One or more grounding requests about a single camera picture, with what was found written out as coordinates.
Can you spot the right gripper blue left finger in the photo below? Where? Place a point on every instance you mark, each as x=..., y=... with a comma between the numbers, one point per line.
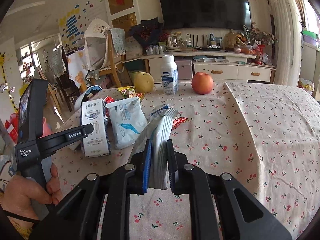
x=146, y=165

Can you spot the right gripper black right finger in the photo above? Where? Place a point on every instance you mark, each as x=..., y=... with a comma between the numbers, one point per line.
x=172, y=166

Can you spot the white striped snack wrapper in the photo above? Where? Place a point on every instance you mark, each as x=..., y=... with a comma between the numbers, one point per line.
x=158, y=130

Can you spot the white feather-print snack bag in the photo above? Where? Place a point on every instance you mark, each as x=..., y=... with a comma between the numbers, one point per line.
x=127, y=120

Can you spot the white milk carton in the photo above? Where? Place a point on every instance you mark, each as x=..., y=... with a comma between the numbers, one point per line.
x=96, y=144

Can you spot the person's left hand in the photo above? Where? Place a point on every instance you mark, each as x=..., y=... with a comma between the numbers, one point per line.
x=21, y=191

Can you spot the red snack wrapper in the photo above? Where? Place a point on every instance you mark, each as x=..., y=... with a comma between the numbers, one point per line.
x=178, y=120

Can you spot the yellow green candy wrapper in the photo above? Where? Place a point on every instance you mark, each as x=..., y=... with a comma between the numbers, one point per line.
x=130, y=92

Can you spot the yellow pear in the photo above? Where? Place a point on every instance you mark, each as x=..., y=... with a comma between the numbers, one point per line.
x=144, y=82

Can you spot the white yogurt bottle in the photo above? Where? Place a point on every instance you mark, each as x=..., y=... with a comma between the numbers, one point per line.
x=169, y=75

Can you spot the red apple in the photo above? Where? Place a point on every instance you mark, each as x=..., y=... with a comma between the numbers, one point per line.
x=202, y=83

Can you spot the dark wooden chair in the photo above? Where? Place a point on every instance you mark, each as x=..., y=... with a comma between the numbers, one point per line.
x=68, y=88

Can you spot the white TV cabinet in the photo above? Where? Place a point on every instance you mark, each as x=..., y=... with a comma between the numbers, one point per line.
x=226, y=65

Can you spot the dining table orange-print cloth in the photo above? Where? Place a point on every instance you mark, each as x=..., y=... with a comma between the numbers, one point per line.
x=77, y=67

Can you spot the wooden chair with cloth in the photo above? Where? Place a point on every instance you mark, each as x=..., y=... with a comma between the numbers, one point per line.
x=104, y=51

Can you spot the dark flower bouquet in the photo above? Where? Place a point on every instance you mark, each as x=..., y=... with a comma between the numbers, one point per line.
x=147, y=33

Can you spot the black flat television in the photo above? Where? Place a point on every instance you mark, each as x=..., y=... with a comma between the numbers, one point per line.
x=224, y=14

